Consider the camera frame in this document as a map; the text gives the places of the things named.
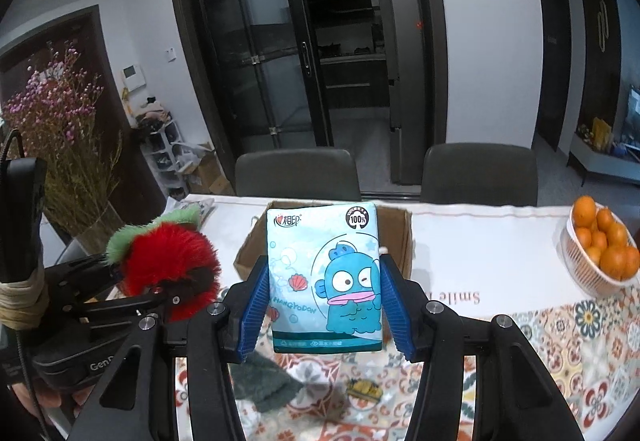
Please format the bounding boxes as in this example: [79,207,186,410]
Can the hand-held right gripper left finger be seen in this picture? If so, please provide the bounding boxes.
[70,255,273,441]

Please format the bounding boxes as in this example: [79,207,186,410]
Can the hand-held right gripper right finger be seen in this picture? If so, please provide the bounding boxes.
[379,255,586,441]

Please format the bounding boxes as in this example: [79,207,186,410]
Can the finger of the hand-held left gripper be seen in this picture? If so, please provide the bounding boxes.
[74,288,182,329]
[44,252,125,311]

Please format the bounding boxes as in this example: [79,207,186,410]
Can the red fuzzy strawberry plush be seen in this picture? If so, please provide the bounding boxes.
[106,213,222,322]

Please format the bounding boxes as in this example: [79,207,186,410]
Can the brown cardboard box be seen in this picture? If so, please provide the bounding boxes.
[234,203,413,288]

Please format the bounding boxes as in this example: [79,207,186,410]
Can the blue cartoon tissue packet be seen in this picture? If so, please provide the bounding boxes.
[265,201,386,354]

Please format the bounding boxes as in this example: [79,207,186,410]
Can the person's left hand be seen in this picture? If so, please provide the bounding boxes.
[10,383,96,428]

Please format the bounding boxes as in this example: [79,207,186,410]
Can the clear glass vase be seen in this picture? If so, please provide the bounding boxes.
[75,201,127,258]

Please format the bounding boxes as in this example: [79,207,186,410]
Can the dark green fuzzy cloth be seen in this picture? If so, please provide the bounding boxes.
[227,351,313,414]

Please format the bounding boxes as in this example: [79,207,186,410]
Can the small yellow plush charm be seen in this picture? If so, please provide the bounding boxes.
[347,378,383,400]

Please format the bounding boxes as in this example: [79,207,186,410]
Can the small brown carton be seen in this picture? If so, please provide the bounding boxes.
[191,155,237,196]

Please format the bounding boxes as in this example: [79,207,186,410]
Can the grey dining chair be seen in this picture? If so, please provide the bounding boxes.
[234,148,362,202]
[420,143,539,208]

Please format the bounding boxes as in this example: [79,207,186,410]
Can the white shoe rack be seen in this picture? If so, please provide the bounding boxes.
[139,121,190,202]

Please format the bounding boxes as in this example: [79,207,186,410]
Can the dried purple flower bunch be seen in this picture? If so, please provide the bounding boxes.
[0,40,124,242]

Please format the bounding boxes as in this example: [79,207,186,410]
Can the colourful tile-pattern table runner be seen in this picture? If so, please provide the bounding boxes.
[172,291,640,441]

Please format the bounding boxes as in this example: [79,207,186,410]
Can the white plastic fruit basket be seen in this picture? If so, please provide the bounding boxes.
[559,211,640,298]

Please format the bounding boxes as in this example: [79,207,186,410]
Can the pile of oranges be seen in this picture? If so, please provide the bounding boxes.
[571,196,640,281]

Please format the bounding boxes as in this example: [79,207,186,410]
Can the dark wooden door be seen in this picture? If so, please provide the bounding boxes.
[0,6,137,134]

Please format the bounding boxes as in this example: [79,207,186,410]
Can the grey refrigerator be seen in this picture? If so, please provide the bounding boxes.
[365,0,442,186]

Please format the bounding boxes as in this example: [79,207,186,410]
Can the low grey media cabinet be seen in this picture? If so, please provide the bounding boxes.
[566,131,640,188]

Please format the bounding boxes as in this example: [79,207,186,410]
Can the dark-framed glass sliding door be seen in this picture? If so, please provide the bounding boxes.
[165,0,448,196]

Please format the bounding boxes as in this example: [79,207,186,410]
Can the yellow box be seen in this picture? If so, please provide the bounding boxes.
[592,117,614,152]

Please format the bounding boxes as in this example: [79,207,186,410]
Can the white wall intercom panel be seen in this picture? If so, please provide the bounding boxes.
[122,63,147,90]

